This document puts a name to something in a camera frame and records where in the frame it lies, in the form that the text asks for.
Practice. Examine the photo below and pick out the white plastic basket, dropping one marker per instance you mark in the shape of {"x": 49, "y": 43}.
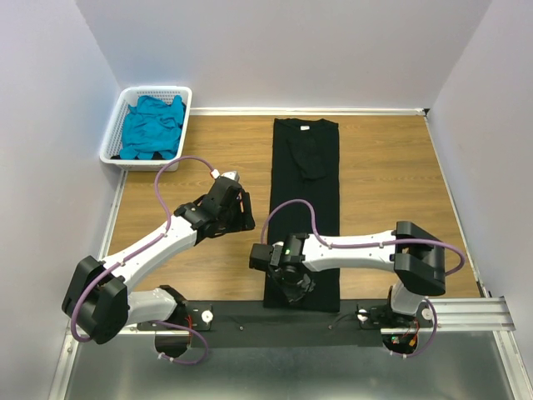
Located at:
{"x": 112, "y": 140}

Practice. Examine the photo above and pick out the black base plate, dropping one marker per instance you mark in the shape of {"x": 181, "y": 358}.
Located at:
{"x": 247, "y": 324}

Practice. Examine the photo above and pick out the blue t shirt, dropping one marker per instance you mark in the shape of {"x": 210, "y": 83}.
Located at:
{"x": 152, "y": 129}

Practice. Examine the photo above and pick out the aluminium rail frame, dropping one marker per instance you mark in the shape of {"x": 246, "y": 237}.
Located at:
{"x": 447, "y": 315}

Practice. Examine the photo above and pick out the black t shirt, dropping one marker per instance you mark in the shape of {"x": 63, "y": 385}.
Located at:
{"x": 305, "y": 165}

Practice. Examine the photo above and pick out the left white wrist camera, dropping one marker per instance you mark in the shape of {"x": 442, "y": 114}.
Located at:
{"x": 233, "y": 175}

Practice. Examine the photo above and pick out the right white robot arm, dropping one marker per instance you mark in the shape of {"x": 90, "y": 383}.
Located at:
{"x": 416, "y": 257}

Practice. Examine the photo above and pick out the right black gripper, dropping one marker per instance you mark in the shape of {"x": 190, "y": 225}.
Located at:
{"x": 293, "y": 294}

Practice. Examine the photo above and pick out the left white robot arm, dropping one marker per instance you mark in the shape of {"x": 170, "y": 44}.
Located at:
{"x": 101, "y": 298}

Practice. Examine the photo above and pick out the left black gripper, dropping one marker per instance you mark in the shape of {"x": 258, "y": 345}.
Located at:
{"x": 246, "y": 220}

